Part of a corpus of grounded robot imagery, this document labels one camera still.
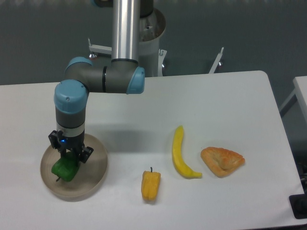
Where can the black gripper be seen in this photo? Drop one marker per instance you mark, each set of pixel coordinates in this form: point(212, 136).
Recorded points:
point(75, 144)

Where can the green bell pepper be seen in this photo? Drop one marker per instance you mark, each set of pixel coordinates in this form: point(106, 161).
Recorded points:
point(66, 167)

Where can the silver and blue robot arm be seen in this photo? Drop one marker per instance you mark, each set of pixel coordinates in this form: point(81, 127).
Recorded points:
point(124, 75)

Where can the beige round plate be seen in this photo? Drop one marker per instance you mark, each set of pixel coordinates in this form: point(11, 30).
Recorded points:
point(87, 180)

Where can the yellow bell pepper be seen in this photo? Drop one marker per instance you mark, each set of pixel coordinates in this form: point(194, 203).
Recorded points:
point(150, 184)

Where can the yellow banana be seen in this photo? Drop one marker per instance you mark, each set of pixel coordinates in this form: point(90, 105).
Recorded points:
point(179, 164)

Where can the orange triangular pastry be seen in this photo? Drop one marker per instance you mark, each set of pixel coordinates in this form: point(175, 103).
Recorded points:
point(221, 162)

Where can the black device at table edge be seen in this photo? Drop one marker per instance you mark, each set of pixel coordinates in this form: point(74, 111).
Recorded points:
point(299, 205)

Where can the white side table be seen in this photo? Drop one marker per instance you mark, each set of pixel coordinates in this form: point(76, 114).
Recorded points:
point(298, 94)

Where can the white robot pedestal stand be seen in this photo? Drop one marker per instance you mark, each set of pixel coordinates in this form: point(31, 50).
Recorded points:
point(148, 54)

